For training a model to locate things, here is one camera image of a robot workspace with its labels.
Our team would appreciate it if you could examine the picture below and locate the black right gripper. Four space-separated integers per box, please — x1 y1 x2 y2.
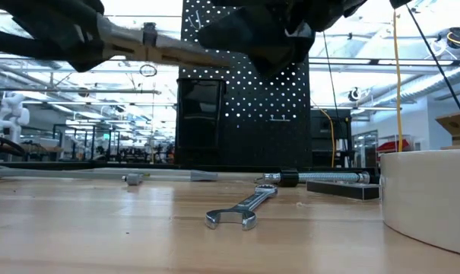
197 0 367 77

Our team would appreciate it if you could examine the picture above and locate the black C-clamp silver screw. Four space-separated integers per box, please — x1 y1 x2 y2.
253 168 372 188

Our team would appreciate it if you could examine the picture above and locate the grey torpedo level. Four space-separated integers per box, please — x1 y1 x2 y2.
86 166 219 183

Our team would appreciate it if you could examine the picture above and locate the small black rectangular block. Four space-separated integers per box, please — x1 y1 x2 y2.
306 179 382 202

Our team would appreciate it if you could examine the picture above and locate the silver combination wrench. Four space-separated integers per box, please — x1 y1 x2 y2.
204 183 279 231

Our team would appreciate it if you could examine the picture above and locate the grey hacksaw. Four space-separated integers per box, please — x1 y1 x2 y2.
0 168 144 186

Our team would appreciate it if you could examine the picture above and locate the white tape roll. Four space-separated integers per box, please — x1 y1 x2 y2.
379 148 460 259

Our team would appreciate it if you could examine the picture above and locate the silver curved peg hook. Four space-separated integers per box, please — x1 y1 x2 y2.
189 10 203 30

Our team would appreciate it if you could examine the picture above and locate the tall narrow black bin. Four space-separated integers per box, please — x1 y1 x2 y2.
175 78 227 158

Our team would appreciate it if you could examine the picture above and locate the black perforated pegboard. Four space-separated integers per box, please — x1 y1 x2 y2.
175 0 314 171

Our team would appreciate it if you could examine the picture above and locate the black perforated cabinet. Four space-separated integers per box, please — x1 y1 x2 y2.
312 108 353 168

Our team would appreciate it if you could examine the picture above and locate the red container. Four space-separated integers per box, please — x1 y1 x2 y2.
376 139 412 153

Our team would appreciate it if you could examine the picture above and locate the brown cardboard box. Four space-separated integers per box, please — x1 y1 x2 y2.
434 112 460 150

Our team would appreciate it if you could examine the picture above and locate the small black cable reel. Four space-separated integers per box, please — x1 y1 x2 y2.
347 86 364 103

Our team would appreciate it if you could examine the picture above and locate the black hanging cable loop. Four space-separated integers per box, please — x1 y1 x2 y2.
138 63 158 78

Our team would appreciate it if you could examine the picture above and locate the yellow cable on cabinet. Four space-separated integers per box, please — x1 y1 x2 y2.
319 107 338 168

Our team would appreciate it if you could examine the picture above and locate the black curved hose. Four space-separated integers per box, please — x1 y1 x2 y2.
0 132 26 158

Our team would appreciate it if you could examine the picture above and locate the yellow cord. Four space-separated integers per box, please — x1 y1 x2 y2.
392 9 404 153

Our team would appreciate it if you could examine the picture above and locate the long black cable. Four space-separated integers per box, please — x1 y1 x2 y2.
406 3 460 135

